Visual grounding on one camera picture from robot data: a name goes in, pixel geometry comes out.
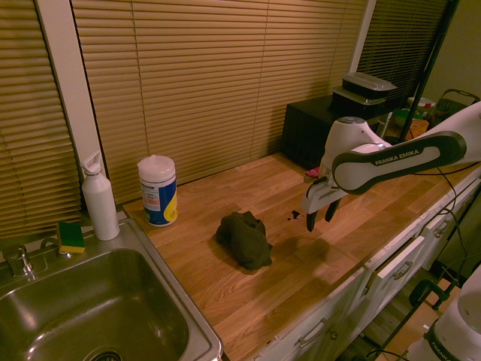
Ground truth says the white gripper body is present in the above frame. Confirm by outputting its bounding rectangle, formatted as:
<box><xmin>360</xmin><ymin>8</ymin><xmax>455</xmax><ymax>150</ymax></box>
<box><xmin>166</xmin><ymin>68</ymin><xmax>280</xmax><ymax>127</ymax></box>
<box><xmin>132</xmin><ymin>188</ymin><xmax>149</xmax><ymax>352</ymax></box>
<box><xmin>300</xmin><ymin>179</ymin><xmax>345</xmax><ymax>216</ymax></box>

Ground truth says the dark cloth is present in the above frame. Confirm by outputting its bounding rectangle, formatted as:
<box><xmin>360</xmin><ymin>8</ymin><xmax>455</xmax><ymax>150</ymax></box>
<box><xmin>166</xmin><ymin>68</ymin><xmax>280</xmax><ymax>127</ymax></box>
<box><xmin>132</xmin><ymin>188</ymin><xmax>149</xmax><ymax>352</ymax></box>
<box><xmin>214</xmin><ymin>211</ymin><xmax>274</xmax><ymax>275</ymax></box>

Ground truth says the black steel microwave oven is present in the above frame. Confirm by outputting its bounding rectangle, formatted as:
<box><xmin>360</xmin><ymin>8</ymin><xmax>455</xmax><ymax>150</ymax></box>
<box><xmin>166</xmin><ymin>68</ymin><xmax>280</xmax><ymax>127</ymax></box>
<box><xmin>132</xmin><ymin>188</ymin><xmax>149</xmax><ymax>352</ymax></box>
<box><xmin>282</xmin><ymin>96</ymin><xmax>392</xmax><ymax>172</ymax></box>

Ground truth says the open white drawer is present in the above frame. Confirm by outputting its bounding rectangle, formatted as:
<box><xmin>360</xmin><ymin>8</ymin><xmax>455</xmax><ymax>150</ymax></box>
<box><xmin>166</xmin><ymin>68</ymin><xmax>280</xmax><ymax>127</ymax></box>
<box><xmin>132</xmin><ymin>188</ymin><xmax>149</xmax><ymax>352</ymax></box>
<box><xmin>375</xmin><ymin>233</ymin><xmax>428</xmax><ymax>280</ymax></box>

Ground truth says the black lidded food container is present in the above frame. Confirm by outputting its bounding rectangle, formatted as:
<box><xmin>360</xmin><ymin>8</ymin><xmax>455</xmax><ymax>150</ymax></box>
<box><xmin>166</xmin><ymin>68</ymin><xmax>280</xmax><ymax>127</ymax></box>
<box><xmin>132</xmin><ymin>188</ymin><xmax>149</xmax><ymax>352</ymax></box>
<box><xmin>331</xmin><ymin>85</ymin><xmax>386</xmax><ymax>112</ymax></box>
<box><xmin>340</xmin><ymin>72</ymin><xmax>398</xmax><ymax>100</ymax></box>

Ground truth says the orange box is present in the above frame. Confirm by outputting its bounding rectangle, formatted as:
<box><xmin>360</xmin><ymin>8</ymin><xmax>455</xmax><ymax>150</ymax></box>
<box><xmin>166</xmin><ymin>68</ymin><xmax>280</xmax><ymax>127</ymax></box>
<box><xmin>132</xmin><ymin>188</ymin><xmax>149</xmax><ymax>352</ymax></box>
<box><xmin>409</xmin><ymin>118</ymin><xmax>430</xmax><ymax>141</ymax></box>

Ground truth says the black clamp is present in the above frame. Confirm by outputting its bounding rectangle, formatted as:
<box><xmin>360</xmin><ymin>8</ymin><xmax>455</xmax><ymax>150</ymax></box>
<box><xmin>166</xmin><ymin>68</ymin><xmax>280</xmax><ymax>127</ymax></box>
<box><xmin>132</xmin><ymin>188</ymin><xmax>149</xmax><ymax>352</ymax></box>
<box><xmin>408</xmin><ymin>278</ymin><xmax>461</xmax><ymax>311</ymax></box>

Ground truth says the white plastic tub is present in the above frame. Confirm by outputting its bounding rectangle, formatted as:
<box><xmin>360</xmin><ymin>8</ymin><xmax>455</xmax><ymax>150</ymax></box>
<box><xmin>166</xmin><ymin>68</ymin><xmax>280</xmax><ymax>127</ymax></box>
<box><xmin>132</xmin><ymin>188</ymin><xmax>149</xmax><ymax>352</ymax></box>
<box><xmin>407</xmin><ymin>96</ymin><xmax>437</xmax><ymax>114</ymax></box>

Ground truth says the disinfecting wipes canister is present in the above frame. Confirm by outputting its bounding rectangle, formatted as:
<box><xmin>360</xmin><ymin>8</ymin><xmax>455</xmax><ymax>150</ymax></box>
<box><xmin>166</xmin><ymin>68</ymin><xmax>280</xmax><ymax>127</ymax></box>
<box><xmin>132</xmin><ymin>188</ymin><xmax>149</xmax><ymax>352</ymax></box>
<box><xmin>137</xmin><ymin>153</ymin><xmax>179</xmax><ymax>227</ymax></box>

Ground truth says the wide beige window blind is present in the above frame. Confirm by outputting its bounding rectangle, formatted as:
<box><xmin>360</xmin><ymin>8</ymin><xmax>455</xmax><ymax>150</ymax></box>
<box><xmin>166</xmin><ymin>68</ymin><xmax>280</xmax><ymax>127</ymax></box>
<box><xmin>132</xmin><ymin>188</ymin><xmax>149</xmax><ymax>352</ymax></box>
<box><xmin>71</xmin><ymin>0</ymin><xmax>368</xmax><ymax>204</ymax></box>

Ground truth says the dark window blind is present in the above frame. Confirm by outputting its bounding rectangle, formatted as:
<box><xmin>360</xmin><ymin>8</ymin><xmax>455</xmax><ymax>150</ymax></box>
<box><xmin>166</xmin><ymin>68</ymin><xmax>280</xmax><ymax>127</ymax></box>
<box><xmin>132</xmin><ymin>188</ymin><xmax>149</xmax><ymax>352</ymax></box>
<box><xmin>356</xmin><ymin>0</ymin><xmax>450</xmax><ymax>110</ymax></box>

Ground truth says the white cup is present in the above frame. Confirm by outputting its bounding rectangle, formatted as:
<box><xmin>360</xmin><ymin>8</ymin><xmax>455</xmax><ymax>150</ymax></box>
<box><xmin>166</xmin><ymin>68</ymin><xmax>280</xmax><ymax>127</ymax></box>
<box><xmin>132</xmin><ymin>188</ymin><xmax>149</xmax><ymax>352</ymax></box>
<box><xmin>79</xmin><ymin>150</ymin><xmax>121</xmax><ymax>241</ymax></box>

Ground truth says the stainless steel sink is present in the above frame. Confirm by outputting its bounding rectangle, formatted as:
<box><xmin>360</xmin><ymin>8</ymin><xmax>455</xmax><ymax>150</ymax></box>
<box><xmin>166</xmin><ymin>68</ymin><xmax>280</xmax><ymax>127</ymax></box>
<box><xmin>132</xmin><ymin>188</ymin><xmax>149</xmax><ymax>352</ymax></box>
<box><xmin>0</xmin><ymin>217</ymin><xmax>225</xmax><ymax>361</ymax></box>

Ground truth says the green and yellow sponge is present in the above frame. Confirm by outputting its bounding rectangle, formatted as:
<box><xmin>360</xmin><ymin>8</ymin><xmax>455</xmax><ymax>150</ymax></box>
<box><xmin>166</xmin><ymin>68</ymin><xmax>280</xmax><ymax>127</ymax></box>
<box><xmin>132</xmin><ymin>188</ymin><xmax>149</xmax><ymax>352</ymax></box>
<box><xmin>56</xmin><ymin>220</ymin><xmax>86</xmax><ymax>255</ymax></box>

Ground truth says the chrome faucet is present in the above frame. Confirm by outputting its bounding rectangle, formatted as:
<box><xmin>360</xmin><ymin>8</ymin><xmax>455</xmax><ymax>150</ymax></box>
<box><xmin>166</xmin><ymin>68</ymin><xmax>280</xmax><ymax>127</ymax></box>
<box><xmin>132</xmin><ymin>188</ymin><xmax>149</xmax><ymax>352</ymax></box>
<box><xmin>2</xmin><ymin>236</ymin><xmax>57</xmax><ymax>278</ymax></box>

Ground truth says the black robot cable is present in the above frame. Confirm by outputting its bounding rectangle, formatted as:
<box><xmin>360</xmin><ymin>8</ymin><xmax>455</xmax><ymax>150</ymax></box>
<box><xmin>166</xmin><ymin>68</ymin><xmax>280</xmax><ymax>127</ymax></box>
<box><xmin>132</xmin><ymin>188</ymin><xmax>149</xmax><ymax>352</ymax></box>
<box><xmin>431</xmin><ymin>163</ymin><xmax>481</xmax><ymax>272</ymax></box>

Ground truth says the black wire basket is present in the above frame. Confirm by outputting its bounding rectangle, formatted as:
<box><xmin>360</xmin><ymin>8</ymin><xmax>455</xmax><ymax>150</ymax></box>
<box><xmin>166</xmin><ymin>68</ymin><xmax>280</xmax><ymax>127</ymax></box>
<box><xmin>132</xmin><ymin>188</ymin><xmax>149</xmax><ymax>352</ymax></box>
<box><xmin>435</xmin><ymin>89</ymin><xmax>481</xmax><ymax>126</ymax></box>

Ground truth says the black camera stand pole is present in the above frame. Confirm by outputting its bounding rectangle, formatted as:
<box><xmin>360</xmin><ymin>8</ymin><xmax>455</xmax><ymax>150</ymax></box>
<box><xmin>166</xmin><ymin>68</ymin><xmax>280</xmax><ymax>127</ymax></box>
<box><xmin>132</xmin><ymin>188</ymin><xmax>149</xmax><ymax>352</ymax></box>
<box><xmin>398</xmin><ymin>0</ymin><xmax>460</xmax><ymax>142</ymax></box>

